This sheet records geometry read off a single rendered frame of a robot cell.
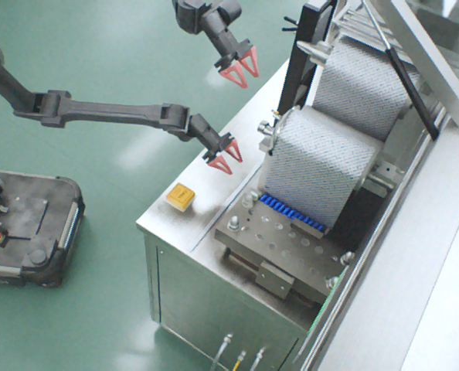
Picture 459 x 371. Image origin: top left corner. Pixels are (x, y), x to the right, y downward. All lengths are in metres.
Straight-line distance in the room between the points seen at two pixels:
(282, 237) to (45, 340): 1.36
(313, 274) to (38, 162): 1.96
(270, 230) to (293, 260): 0.11
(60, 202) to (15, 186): 0.24
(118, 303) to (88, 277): 0.21
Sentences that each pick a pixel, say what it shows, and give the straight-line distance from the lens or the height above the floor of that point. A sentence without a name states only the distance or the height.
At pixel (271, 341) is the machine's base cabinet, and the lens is 1.63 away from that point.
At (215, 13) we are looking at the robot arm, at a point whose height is 1.49.
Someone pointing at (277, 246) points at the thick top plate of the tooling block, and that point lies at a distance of 1.37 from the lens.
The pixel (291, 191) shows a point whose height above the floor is 1.10.
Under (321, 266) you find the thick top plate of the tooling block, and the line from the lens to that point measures 1.37.
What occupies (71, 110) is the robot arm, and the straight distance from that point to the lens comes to 1.50.
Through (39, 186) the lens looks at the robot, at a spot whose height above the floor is 0.24.
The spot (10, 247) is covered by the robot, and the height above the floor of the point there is 0.24.
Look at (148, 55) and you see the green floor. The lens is 3.53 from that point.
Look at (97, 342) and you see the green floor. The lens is 2.35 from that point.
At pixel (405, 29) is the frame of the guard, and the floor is 1.78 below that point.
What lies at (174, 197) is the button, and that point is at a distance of 1.56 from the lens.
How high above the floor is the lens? 2.20
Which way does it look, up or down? 54 degrees down
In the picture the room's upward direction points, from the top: 9 degrees clockwise
